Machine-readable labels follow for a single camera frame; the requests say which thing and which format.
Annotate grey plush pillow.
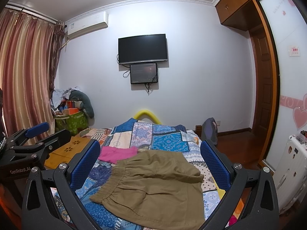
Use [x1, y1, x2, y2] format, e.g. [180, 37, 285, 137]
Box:
[69, 90, 95, 119]

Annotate white wall air conditioner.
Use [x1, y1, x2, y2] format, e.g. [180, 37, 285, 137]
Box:
[67, 11, 108, 39]

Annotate olive khaki shorts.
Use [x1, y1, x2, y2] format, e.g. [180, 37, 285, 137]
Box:
[90, 150, 205, 229]

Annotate grey purple backpack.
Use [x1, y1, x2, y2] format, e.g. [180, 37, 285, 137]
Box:
[200, 117, 218, 146]

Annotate frosted glass sliding door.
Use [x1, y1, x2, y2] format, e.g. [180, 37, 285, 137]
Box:
[257, 0, 306, 169]

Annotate pink folded garment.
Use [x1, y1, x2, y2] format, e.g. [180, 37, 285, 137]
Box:
[98, 146, 138, 164]

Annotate green storage bag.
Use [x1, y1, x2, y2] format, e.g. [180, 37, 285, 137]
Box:
[54, 111, 88, 136]

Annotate white plastic cabinet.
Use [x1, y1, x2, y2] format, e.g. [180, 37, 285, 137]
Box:
[273, 135, 306, 214]

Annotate wooden overhead wardrobe cabinet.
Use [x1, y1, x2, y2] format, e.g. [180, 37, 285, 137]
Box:
[215, 0, 262, 31]

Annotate pink striped curtain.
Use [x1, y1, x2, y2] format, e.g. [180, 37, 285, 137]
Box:
[1, 8, 65, 145]

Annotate large black wall television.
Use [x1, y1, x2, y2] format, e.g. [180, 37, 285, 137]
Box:
[118, 34, 168, 64]

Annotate brown wooden door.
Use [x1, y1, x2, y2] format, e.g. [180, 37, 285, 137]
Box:
[249, 25, 280, 161]

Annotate bamboo lap tray table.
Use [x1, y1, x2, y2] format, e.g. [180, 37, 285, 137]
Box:
[44, 136, 90, 169]

